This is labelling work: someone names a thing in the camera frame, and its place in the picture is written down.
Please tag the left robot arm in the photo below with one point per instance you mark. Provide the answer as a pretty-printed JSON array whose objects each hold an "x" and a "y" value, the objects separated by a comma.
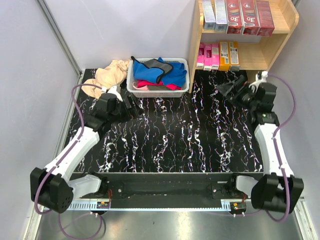
[{"x": 51, "y": 187}]

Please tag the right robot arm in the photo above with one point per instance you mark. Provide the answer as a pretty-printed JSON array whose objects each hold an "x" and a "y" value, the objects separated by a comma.
[{"x": 278, "y": 190}]

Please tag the yellow toothpaste box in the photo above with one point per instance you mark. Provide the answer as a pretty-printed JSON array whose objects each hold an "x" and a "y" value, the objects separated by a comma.
[
  {"x": 224, "y": 63},
  {"x": 234, "y": 65}
]

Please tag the wooden shelf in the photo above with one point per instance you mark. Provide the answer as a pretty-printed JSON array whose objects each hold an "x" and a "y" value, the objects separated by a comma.
[{"x": 255, "y": 53}]

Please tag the magenta cloth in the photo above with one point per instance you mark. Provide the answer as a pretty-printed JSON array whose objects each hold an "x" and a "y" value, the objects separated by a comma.
[{"x": 144, "y": 85}]

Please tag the blue cloth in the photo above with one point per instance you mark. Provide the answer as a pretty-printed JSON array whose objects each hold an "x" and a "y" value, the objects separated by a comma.
[{"x": 157, "y": 70}]

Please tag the beige cloth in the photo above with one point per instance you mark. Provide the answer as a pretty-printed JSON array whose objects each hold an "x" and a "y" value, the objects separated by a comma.
[{"x": 113, "y": 74}]

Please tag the dark red toothpaste box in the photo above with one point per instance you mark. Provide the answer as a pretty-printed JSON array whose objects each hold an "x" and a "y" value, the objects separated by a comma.
[{"x": 265, "y": 18}]

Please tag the silver toothpaste box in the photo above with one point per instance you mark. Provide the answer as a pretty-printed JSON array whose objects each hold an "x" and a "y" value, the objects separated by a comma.
[
  {"x": 221, "y": 19},
  {"x": 208, "y": 14}
]

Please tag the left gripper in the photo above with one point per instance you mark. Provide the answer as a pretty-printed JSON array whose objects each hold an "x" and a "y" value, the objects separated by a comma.
[{"x": 133, "y": 112}]

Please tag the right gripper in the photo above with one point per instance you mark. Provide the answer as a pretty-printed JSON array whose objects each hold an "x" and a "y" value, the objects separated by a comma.
[{"x": 226, "y": 88}]

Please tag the red 3D toothpaste box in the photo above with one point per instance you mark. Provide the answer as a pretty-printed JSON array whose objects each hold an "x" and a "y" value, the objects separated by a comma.
[
  {"x": 250, "y": 20},
  {"x": 234, "y": 17}
]

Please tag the white plastic basket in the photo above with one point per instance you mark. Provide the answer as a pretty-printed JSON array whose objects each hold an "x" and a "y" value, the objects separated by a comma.
[{"x": 157, "y": 93}]

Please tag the aluminium rail frame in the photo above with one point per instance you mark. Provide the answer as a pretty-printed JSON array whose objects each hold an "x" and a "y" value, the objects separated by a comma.
[{"x": 94, "y": 219}]

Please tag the pink toothpaste box small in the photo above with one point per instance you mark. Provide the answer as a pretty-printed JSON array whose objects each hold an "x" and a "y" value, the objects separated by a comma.
[{"x": 215, "y": 56}]

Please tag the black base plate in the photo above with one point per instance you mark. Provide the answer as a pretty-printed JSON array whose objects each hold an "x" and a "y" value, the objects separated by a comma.
[{"x": 168, "y": 191}]

